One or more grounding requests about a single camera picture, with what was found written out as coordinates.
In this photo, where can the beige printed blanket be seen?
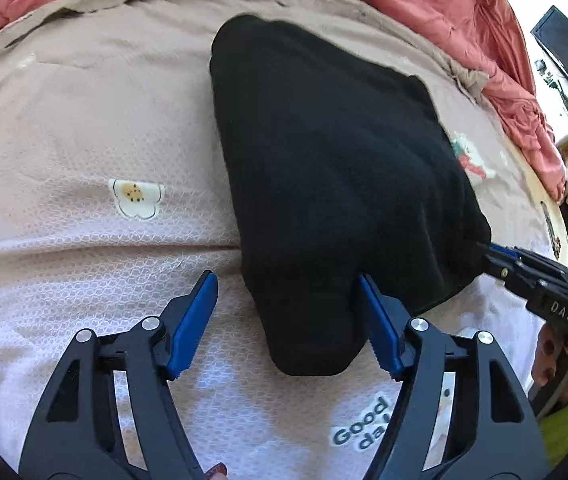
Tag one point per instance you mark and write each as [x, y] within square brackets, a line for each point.
[88, 110]

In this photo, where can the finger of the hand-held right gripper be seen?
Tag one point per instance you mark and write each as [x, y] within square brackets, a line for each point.
[506, 252]
[499, 267]

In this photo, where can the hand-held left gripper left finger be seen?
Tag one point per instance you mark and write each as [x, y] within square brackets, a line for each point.
[196, 320]

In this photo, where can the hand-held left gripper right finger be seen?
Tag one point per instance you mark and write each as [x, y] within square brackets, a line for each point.
[379, 320]

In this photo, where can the person's left hand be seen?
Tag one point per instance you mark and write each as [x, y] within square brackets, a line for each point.
[216, 471]

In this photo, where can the black sweatshirt with orange cuffs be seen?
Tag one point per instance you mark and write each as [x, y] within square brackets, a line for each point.
[334, 175]

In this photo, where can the person's right hand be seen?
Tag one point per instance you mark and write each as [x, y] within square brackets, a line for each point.
[546, 360]

